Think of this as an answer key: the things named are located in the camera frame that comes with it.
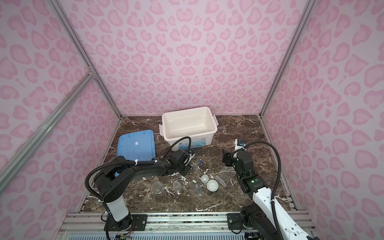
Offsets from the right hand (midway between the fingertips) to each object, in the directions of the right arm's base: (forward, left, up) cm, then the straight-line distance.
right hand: (229, 149), depth 79 cm
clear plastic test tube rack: (-7, 0, -18) cm, 20 cm away
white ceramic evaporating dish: (-14, +8, -17) cm, 23 cm away
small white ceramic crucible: (-10, +13, -16) cm, 23 cm away
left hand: (-1, +23, -16) cm, 28 cm away
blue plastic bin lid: (+13, +57, -17) cm, 61 cm away
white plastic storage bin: (+29, +18, -13) cm, 37 cm away
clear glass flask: (-17, +38, -12) cm, 43 cm away
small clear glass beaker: (-16, +27, -11) cm, 34 cm away
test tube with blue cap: (+2, +15, -18) cm, 24 cm away
